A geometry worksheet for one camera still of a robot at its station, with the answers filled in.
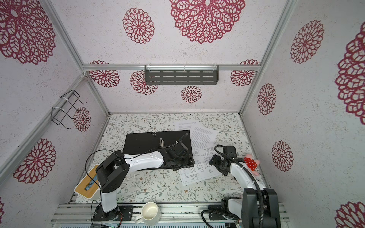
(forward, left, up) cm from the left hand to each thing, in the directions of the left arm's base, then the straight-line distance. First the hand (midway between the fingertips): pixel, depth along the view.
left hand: (189, 166), depth 87 cm
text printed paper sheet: (+36, +1, -4) cm, 36 cm away
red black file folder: (+21, +33, -4) cm, 39 cm away
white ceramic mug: (-24, +22, -6) cm, 33 cm away
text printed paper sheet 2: (+24, -11, -4) cm, 26 cm away
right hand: (+2, -16, 0) cm, 16 cm away
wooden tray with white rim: (-10, +57, +1) cm, 58 cm away
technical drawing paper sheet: (-1, -8, -5) cm, 9 cm away
